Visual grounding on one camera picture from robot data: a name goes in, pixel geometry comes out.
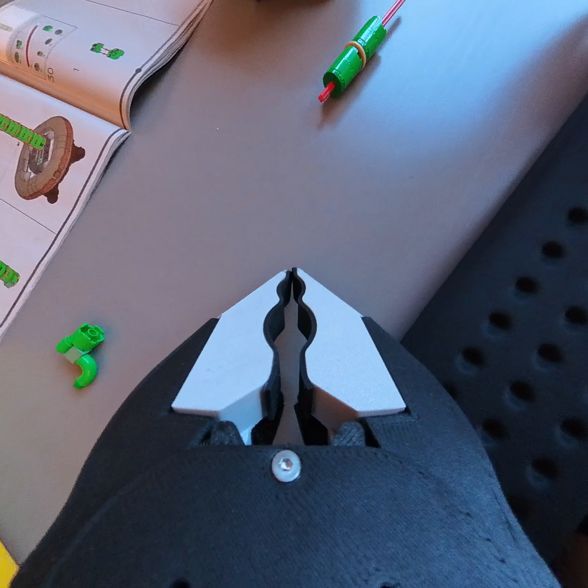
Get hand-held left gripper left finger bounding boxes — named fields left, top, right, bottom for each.
left=171, top=269, right=295, bottom=445

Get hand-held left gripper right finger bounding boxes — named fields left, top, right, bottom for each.
left=292, top=268, right=407, bottom=445

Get green brick with curved pipe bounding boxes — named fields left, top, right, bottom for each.
left=56, top=323, right=105, bottom=390

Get green bamboo stalk model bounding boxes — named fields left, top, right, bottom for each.
left=318, top=0, right=407, bottom=103

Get grey desk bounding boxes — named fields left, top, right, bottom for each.
left=0, top=0, right=588, bottom=566

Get clear sheet with yellow square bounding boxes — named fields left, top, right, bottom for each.
left=0, top=535, right=20, bottom=588

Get open instruction booklet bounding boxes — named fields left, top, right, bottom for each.
left=0, top=0, right=214, bottom=341

